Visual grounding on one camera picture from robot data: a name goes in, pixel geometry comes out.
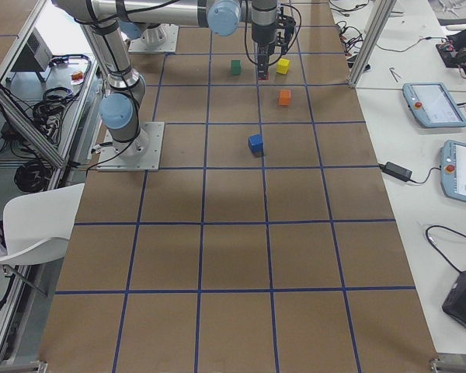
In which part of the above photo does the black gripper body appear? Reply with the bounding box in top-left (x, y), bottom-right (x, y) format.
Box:
top-left (252, 5), bottom-right (296, 57)

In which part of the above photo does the blue wooden block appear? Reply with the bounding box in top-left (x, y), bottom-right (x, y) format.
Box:
top-left (248, 134), bottom-right (263, 154)

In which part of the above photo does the lower teach pendant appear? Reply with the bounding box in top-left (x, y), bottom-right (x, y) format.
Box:
top-left (440, 140), bottom-right (466, 202)

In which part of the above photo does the teach pendant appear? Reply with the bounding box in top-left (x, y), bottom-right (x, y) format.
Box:
top-left (440, 140), bottom-right (466, 202)
top-left (402, 82), bottom-right (466, 128)

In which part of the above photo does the upper teach pendant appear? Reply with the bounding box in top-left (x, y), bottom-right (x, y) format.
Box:
top-left (402, 82), bottom-right (466, 128)

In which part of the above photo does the white chair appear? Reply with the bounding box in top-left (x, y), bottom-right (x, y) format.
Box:
top-left (0, 183), bottom-right (85, 266)

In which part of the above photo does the grey box left shelf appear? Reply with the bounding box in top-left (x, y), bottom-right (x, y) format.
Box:
top-left (11, 27), bottom-right (53, 82)

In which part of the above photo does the green wooden block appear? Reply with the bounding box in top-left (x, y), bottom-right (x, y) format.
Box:
top-left (230, 59), bottom-right (242, 76)

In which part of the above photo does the black power adapter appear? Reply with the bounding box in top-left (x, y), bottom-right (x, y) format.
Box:
top-left (379, 162), bottom-right (412, 182)

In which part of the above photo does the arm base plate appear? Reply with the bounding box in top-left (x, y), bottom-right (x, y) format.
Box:
top-left (128, 24), bottom-right (179, 54)
top-left (96, 122), bottom-right (165, 172)

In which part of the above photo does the aluminium frame post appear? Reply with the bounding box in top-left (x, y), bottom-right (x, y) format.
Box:
top-left (348, 0), bottom-right (396, 88)

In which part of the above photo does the orange wooden block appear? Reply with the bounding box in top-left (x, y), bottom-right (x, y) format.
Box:
top-left (278, 89), bottom-right (292, 106)

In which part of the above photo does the yellow wooden block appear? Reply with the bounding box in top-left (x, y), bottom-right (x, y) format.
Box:
top-left (276, 58), bottom-right (290, 75)

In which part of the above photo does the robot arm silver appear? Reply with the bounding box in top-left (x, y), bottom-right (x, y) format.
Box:
top-left (53, 1), bottom-right (296, 89)
top-left (86, 21), bottom-right (148, 159)

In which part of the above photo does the aluminium frame rail left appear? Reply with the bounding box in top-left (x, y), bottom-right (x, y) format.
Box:
top-left (0, 83), bottom-right (67, 169)

